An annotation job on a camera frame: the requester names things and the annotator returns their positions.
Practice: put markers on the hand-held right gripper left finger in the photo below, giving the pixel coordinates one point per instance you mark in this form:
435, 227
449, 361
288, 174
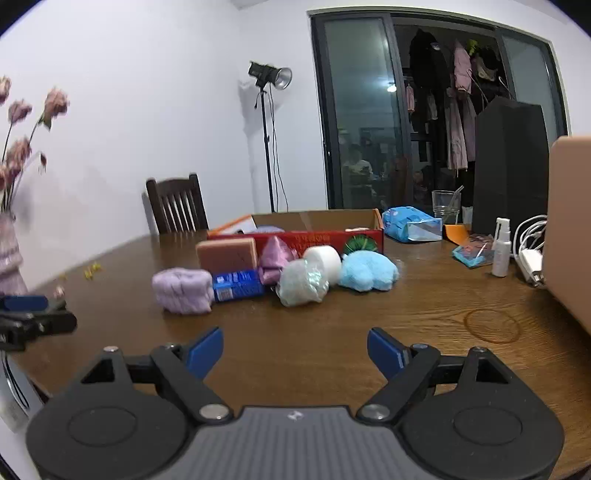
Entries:
205, 353

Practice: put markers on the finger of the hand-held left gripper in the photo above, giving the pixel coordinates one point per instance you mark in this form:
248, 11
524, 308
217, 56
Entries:
27, 323

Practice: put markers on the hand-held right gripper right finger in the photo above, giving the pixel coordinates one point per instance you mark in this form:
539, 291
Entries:
385, 355

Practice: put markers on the purple towel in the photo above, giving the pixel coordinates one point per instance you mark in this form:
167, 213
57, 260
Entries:
182, 290

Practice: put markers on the blue tissue packet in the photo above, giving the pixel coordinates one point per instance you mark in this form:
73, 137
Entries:
238, 286

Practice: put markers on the blue fluffy cloth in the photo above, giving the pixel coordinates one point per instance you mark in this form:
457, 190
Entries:
369, 272

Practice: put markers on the pink sponge block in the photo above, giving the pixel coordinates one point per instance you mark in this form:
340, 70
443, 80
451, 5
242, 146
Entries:
226, 257

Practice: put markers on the white soft roll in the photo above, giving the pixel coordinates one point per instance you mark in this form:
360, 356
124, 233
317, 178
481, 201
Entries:
325, 263

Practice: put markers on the red cardboard box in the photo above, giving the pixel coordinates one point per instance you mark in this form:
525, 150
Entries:
318, 240

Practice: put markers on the pink ribbed vase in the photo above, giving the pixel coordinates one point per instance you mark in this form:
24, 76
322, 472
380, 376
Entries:
8, 258

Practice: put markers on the yellow petals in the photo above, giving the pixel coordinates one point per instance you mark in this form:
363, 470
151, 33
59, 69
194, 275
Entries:
91, 271

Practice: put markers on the blue wet wipes pack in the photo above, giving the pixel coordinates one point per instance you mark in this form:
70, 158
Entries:
406, 224

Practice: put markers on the small blue flat packet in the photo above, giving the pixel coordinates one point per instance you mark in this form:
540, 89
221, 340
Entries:
473, 253

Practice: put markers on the orange paper piece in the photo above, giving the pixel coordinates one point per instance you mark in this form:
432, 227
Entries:
457, 234

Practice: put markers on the dark wooden chair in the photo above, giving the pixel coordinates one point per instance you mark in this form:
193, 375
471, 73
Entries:
178, 203

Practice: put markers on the white spray bottle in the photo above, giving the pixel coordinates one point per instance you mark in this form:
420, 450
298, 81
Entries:
501, 251

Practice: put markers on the clear drinking glass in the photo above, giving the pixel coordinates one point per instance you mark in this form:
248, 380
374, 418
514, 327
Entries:
445, 207

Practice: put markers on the dried pink flowers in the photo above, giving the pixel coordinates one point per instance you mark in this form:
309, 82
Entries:
18, 110

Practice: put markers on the tan cardboard box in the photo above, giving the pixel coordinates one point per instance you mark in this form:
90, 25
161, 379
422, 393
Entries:
570, 221

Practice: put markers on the long pink hanging coat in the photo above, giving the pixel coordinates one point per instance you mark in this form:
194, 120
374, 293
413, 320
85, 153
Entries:
457, 134

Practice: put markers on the dark wardrobe with clothes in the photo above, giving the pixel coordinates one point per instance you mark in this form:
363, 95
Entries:
360, 92

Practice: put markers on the studio light on stand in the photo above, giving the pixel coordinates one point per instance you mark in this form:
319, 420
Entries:
265, 76

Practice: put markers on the black hanging coat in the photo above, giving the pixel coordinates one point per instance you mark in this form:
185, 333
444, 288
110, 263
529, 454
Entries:
427, 69

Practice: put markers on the pink hanging jacket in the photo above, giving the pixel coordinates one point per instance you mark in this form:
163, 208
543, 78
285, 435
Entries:
461, 69

